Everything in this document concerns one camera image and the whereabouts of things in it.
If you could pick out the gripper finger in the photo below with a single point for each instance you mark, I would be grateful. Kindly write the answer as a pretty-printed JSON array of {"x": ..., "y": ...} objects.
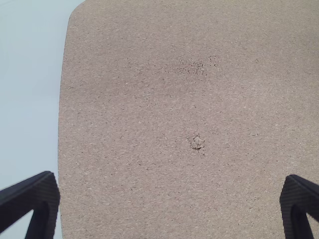
[
  {"x": 46, "y": 196},
  {"x": 292, "y": 196}
]

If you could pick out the cork mat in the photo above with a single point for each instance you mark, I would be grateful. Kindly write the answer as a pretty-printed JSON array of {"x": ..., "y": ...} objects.
[{"x": 174, "y": 112}]

